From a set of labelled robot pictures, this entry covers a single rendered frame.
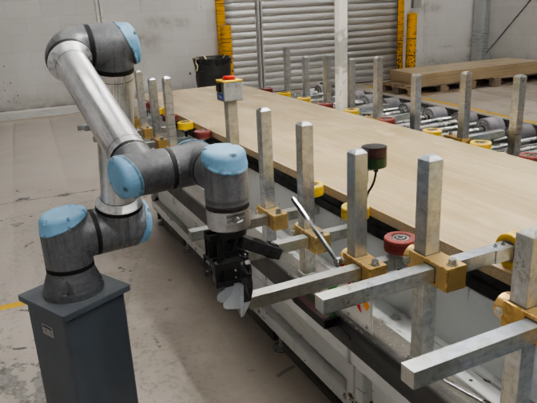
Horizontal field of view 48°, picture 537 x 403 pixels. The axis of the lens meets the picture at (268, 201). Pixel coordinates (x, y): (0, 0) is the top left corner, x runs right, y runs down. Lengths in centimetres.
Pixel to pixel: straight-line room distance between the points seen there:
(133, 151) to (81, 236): 72
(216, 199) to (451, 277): 48
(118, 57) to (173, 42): 765
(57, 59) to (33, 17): 748
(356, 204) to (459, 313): 38
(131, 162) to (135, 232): 78
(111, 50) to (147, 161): 54
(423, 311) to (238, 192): 46
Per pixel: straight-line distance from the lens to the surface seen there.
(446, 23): 1155
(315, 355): 238
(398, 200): 178
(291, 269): 181
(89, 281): 199
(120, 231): 196
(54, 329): 202
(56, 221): 192
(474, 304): 152
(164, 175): 124
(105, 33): 171
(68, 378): 209
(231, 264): 124
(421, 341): 134
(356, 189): 141
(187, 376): 261
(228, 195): 118
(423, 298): 129
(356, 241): 145
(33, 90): 917
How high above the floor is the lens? 148
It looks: 19 degrees down
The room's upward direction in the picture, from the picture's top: 3 degrees counter-clockwise
